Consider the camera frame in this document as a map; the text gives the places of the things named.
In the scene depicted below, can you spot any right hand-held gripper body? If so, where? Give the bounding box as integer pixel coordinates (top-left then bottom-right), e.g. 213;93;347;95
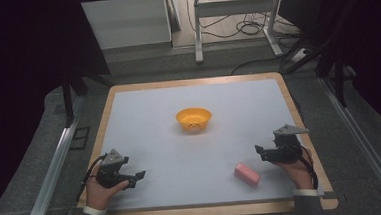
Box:
270;122;313;166

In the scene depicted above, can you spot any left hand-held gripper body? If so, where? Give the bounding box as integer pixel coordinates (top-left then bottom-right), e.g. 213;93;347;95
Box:
93;147;131;190

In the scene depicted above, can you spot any person's left hand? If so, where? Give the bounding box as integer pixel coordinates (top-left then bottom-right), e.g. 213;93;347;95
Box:
83;176;133;213

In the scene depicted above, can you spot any person's right hand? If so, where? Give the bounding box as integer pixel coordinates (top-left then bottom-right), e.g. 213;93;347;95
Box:
270;147;316;194

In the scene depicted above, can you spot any pink cylindrical block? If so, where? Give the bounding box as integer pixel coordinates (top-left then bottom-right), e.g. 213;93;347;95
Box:
233;160;261;188

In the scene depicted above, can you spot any dark floor grid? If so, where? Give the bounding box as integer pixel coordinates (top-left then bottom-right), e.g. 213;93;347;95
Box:
68;126;93;151

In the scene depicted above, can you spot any white table mat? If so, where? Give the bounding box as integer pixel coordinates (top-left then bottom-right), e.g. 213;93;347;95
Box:
91;76;325;213

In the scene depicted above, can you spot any orange plastic bowl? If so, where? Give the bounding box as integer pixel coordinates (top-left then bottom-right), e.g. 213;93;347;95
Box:
175;106;214;133

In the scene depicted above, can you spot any black metal stand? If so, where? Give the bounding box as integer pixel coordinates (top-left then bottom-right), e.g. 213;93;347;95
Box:
313;41;358;110
59;72;92;129

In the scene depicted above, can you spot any white power strip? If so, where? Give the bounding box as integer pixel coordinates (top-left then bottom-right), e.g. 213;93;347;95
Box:
289;47;311;64

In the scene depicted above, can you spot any white cabinet panel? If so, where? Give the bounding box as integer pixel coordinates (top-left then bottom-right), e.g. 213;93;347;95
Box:
81;0;174;52

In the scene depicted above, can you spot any left hand-held gripper cable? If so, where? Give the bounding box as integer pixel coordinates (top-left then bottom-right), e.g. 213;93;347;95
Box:
76;154;111;196

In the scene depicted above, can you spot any hand-held gripper cable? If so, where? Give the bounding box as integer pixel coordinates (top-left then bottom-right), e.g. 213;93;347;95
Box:
76;154;111;196
292;145;320;192

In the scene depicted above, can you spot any right hand-held gripper cable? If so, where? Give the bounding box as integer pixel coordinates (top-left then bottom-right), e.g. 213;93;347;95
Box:
292;145;320;192

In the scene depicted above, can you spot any aluminium rail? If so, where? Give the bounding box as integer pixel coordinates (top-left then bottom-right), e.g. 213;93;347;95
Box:
319;73;381;215
13;116;87;215

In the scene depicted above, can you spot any black floor cable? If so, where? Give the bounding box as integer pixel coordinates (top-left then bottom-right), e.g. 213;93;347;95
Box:
230;53;293;77

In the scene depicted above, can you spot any tangle of black floor cables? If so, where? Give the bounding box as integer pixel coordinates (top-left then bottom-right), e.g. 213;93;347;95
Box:
185;0;300;44

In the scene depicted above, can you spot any white metal desk frame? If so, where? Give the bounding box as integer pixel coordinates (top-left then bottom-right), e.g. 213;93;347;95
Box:
191;0;290;65

